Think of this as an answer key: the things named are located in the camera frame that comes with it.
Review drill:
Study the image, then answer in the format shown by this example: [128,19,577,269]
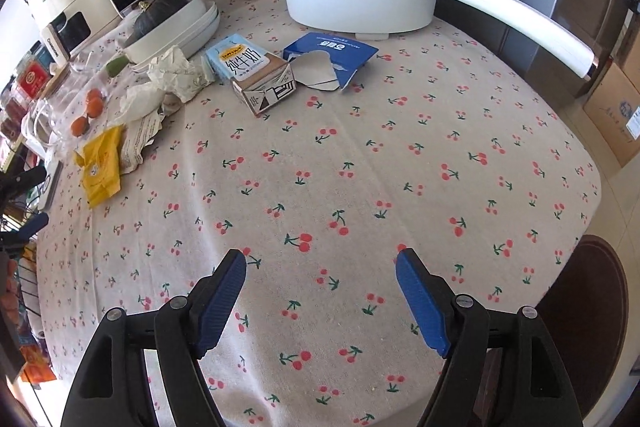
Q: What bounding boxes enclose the blue paper box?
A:
[283,32,379,92]

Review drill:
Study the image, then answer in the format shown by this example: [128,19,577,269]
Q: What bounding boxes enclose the white small device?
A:
[37,162,63,210]

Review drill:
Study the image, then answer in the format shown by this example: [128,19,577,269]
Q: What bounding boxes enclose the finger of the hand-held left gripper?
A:
[0,166,49,198]
[0,213,51,253]

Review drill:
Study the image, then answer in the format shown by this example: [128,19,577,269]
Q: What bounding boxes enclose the white crumpled paper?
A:
[120,83,166,122]

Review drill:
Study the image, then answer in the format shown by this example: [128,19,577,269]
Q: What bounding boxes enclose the glass teapot with wooden lid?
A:
[22,57,107,158]

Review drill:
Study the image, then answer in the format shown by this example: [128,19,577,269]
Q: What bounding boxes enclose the cherry print tablecloth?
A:
[35,0,601,427]

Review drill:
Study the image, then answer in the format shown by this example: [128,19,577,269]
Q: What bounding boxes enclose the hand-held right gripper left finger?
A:
[61,249,247,427]

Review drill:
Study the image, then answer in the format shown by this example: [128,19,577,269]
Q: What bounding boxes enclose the light blue milk carton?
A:
[205,34,299,116]

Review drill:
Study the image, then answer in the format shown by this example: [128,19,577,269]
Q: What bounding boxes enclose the brown cardboard box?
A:
[582,62,640,168]

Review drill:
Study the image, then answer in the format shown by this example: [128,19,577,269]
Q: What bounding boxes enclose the white bowl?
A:
[122,0,211,62]

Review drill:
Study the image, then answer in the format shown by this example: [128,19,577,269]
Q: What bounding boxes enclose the orange snack bag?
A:
[20,342,57,384]

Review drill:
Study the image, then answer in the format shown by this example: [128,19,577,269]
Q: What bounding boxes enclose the stacked white bowls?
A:
[130,2,221,72]

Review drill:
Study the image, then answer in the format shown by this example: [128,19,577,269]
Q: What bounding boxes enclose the printed crumpled paper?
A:
[120,112,164,175]

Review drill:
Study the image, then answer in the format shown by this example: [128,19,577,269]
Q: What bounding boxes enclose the red label glass jar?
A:
[15,59,53,100]

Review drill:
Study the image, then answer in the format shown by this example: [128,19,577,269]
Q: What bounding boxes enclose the black wire rack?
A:
[0,252,46,383]

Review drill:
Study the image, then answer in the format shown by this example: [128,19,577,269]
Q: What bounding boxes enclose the glass storage jar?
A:
[0,97,26,142]

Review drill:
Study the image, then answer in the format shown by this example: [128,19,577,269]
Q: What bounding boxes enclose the yellow snack packet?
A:
[75,125,126,208]

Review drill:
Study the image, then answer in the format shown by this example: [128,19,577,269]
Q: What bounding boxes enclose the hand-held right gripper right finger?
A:
[395,248,583,427]

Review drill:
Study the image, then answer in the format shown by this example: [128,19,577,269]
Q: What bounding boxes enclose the crumpled floral tissue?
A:
[147,46,216,102]

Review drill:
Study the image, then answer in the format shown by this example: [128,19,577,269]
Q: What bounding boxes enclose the brown trash bin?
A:
[480,234,630,427]

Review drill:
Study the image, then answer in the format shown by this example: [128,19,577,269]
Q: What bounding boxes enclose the dark green squash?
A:
[131,0,188,42]

